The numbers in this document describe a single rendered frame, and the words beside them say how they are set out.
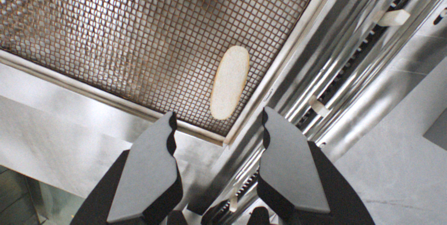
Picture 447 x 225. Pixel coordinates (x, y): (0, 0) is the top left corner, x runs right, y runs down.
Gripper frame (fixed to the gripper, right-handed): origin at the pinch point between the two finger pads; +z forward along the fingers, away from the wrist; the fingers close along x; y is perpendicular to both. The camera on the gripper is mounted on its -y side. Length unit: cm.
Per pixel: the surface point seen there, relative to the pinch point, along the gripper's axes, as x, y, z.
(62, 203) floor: -287, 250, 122
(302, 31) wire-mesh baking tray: 9.4, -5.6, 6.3
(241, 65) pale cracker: 2.7, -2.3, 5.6
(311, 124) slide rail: 14.6, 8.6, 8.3
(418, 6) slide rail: 24.9, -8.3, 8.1
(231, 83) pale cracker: 1.5, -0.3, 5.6
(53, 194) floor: -292, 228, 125
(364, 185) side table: 31.1, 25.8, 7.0
